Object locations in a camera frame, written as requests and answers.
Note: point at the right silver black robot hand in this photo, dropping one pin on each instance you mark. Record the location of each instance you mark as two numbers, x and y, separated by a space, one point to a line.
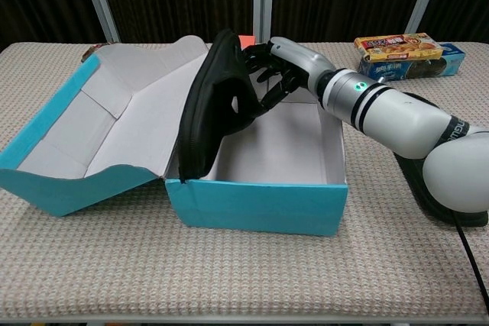
302 60

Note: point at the black rubber slipper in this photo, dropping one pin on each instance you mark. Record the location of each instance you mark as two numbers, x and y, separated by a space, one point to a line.
414 181
206 112

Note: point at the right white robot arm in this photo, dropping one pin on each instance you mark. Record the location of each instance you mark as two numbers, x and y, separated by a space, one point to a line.
401 116

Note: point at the yellow curry box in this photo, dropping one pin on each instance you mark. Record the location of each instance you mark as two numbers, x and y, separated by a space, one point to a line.
397 46

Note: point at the blue snack package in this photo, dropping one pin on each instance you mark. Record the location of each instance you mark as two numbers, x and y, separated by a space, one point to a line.
451 59

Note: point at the light blue shoe box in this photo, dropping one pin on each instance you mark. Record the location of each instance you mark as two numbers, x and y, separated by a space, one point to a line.
267 207

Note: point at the orange block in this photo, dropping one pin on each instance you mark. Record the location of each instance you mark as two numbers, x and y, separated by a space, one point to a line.
247 39

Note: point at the brown snack wrapper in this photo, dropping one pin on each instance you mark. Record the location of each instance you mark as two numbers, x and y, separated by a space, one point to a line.
91 51

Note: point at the beige waffle tablecloth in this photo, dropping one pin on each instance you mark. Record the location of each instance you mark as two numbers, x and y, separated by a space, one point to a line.
244 272

